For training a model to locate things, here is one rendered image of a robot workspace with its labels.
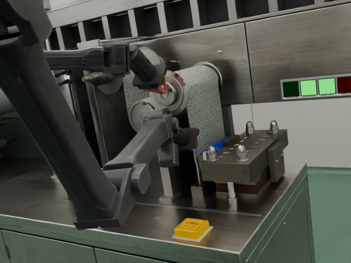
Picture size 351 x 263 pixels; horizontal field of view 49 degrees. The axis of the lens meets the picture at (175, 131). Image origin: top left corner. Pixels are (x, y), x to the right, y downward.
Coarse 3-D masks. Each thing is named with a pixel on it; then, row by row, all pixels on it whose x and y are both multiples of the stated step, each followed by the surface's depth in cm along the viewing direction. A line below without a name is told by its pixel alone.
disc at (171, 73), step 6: (168, 72) 121; (174, 72) 120; (180, 78) 119; (180, 84) 120; (186, 90) 119; (150, 96) 127; (186, 96) 120; (186, 102) 120; (156, 108) 127; (180, 108) 122; (174, 114) 124
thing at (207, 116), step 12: (216, 96) 138; (192, 108) 124; (204, 108) 130; (216, 108) 138; (192, 120) 123; (204, 120) 130; (216, 120) 138; (204, 132) 130; (216, 132) 138; (204, 144) 130
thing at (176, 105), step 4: (168, 76) 121; (216, 76) 140; (168, 80) 121; (172, 80) 120; (176, 80) 120; (176, 84) 120; (176, 88) 121; (180, 88) 120; (180, 92) 120; (180, 96) 120; (156, 100) 126; (180, 100) 121; (160, 104) 125; (176, 104) 122; (180, 104) 121; (168, 108) 124; (172, 108) 123; (176, 108) 122
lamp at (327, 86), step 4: (320, 80) 129; (324, 80) 128; (328, 80) 128; (332, 80) 127; (320, 84) 129; (324, 84) 128; (328, 84) 128; (332, 84) 127; (320, 88) 130; (324, 88) 129; (328, 88) 128; (332, 88) 128; (320, 92) 130; (324, 92) 129; (328, 92) 129; (332, 92) 128
